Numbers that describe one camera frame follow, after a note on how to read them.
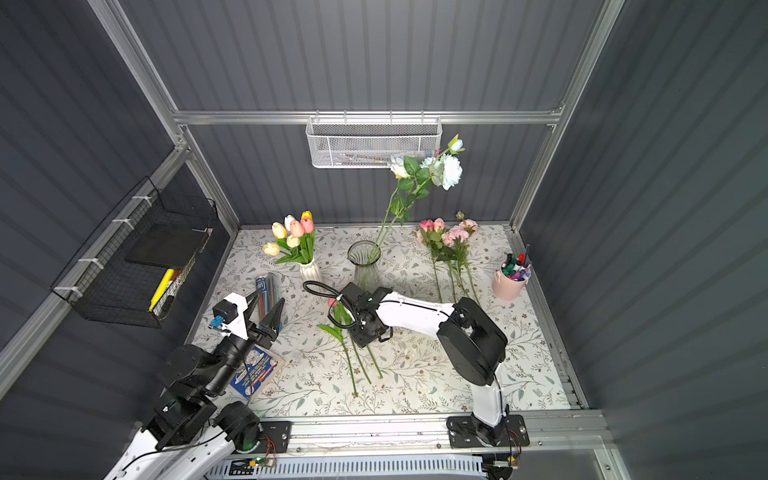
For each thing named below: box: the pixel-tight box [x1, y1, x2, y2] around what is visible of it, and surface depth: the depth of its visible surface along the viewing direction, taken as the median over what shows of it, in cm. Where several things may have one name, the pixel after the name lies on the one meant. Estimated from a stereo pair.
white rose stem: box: [370, 155, 421, 259], surface depth 75 cm
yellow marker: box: [149, 268, 175, 312], surface depth 73 cm
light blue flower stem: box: [390, 134, 465, 229], surface depth 71 cm
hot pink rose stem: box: [420, 219, 435, 265], surface depth 111 cm
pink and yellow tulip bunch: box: [262, 210, 316, 264], surface depth 80 cm
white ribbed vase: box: [299, 258, 321, 283], surface depth 91 cm
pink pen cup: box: [492, 244, 531, 301], surface depth 95 cm
